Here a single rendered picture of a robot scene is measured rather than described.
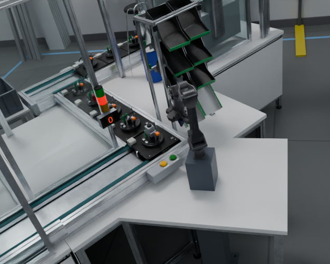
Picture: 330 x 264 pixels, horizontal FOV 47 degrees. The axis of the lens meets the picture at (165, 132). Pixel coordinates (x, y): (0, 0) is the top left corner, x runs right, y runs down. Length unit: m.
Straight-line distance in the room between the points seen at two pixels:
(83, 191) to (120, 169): 0.25
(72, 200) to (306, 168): 2.07
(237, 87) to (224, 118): 0.91
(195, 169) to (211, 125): 0.61
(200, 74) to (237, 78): 1.08
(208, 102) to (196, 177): 0.61
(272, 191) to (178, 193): 0.51
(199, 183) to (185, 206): 0.15
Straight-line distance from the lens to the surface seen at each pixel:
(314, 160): 3.60
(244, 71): 3.53
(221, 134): 2.51
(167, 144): 2.32
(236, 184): 2.17
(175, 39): 2.21
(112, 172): 2.33
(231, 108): 2.74
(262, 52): 3.65
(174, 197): 2.15
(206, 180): 2.09
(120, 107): 2.75
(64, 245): 2.14
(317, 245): 3.00
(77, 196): 2.27
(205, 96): 2.51
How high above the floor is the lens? 2.41
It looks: 36 degrees down
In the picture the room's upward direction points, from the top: 13 degrees counter-clockwise
